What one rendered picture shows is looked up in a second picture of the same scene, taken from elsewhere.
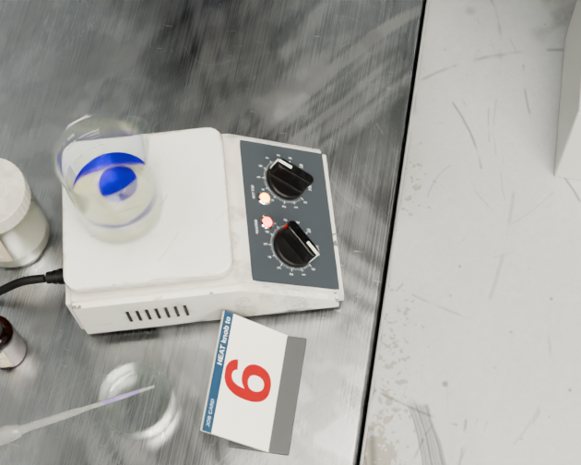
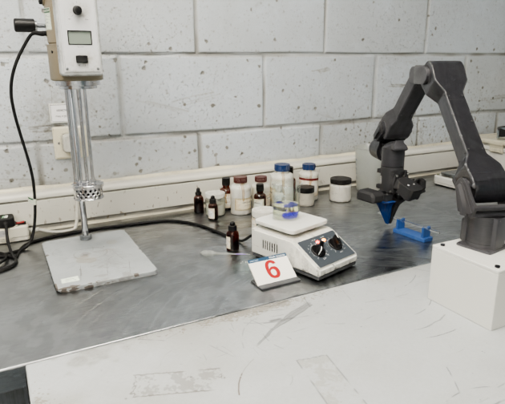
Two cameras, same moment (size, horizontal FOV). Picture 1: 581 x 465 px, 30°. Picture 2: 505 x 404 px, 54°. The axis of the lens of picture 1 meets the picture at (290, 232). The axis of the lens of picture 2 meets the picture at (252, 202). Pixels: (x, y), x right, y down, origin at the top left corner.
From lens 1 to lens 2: 0.83 m
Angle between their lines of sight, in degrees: 59
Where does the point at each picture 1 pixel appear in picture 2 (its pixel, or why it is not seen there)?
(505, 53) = not seen: hidden behind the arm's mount
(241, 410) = (262, 270)
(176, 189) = (301, 220)
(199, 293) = (281, 239)
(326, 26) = (397, 251)
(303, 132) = (361, 260)
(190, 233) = (293, 224)
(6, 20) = not seen: hidden behind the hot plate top
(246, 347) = (280, 264)
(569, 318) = (385, 317)
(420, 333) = (333, 296)
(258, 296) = (296, 251)
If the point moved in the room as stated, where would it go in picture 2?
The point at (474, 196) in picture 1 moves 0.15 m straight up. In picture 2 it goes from (393, 288) to (399, 214)
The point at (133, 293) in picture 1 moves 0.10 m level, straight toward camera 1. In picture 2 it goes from (267, 231) to (246, 246)
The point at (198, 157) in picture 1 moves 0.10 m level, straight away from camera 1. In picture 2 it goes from (315, 220) to (337, 209)
